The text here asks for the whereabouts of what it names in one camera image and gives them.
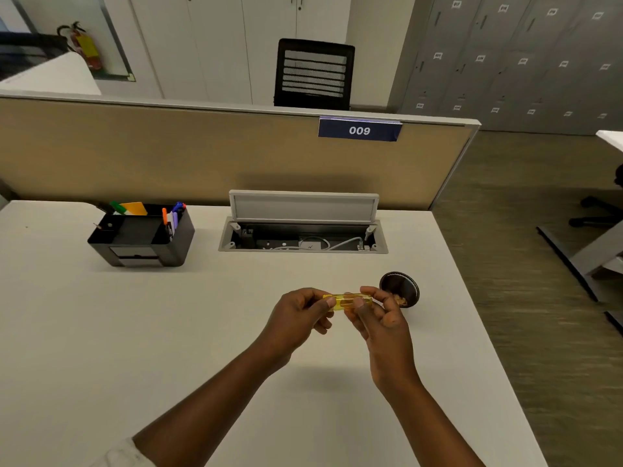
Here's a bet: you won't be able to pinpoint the person's left hand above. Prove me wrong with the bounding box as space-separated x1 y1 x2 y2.
253 288 337 373

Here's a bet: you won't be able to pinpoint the person's right hand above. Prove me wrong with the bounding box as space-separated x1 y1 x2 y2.
343 286 422 392

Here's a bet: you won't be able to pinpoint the yellow highlighter pen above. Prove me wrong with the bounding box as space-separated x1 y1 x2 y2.
322 293 374 312

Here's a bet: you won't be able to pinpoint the person's right forearm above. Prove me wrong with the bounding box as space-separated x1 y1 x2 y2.
377 376 487 467

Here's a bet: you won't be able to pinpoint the person's left forearm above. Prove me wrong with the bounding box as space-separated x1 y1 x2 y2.
132 344 293 467

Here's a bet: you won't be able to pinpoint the black round dish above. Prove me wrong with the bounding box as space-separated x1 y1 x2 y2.
379 271 420 309

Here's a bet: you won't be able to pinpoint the blue number sign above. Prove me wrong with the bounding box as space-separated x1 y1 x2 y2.
318 116 403 142

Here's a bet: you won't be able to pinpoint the black desk organizer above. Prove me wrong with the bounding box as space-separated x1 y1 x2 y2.
88 204 195 268

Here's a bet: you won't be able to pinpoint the black mesh office chair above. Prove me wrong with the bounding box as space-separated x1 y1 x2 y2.
274 38 355 111

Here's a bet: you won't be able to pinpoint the beige desk partition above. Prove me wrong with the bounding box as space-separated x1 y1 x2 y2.
0 90 482 211

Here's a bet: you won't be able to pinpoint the grey desk leg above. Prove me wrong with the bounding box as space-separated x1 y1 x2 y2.
537 220 623 303

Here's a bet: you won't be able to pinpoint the black chair base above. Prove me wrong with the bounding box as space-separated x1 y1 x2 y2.
568 164 623 228

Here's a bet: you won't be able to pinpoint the white cabinets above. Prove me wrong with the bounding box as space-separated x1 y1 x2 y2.
129 0 352 105

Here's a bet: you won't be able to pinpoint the grey lockers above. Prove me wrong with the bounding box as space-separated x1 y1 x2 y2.
399 0 623 137

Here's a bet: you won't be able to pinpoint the white neighbouring desk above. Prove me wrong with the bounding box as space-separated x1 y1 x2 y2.
596 130 623 154

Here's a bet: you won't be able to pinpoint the framed glass panel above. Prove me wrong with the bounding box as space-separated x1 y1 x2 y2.
10 0 136 82

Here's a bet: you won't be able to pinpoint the white partition panel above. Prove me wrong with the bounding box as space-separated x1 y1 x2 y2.
0 52 102 96

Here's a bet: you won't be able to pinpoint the red fire extinguisher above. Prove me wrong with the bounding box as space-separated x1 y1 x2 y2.
57 21 104 72

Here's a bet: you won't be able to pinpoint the black chair back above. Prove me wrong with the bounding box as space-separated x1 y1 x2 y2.
0 32 69 81

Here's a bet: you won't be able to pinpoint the white cable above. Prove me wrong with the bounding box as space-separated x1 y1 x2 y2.
265 236 366 252

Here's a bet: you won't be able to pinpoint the grey desk cable box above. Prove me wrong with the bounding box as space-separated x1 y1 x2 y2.
218 217 388 254

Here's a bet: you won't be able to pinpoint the grey cable box lid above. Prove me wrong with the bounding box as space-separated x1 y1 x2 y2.
229 190 380 224

